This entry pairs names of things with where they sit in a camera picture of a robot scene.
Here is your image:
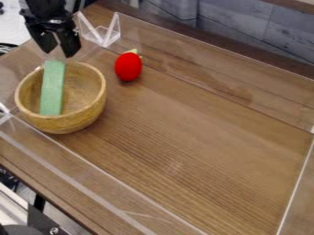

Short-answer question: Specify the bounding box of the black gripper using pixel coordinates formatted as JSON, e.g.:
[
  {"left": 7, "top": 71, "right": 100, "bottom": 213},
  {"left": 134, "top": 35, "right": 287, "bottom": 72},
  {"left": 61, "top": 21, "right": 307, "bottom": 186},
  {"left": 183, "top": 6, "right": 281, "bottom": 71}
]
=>
[{"left": 19, "top": 0, "right": 81, "bottom": 58}]

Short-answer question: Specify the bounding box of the brown wooden bowl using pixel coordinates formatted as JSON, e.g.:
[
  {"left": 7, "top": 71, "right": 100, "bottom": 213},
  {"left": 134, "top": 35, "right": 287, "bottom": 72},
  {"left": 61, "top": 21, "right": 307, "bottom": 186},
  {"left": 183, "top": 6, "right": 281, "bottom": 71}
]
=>
[{"left": 15, "top": 62, "right": 107, "bottom": 134}]

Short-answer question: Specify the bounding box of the green rectangular block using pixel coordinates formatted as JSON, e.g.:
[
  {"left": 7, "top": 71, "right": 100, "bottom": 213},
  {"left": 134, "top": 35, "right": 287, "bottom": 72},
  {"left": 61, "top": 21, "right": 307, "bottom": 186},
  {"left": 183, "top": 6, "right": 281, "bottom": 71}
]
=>
[{"left": 39, "top": 61, "right": 65, "bottom": 116}]

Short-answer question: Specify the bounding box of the red plush strawberry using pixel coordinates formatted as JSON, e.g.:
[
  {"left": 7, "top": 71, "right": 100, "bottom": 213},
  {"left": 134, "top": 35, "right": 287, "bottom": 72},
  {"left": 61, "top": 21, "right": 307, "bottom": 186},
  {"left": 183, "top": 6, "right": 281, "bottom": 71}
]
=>
[{"left": 113, "top": 49, "right": 142, "bottom": 82}]

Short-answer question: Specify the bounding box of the black table leg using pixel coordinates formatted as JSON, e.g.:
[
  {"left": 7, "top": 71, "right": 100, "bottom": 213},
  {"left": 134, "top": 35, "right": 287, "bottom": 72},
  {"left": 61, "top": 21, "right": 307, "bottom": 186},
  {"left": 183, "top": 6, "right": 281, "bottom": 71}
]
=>
[{"left": 33, "top": 194, "right": 45, "bottom": 212}]

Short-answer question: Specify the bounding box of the clear acrylic corner bracket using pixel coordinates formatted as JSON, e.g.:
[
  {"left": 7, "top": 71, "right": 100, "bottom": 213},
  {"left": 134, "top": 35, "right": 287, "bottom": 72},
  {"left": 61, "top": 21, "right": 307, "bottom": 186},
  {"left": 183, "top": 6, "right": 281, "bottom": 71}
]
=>
[{"left": 77, "top": 12, "right": 122, "bottom": 48}]

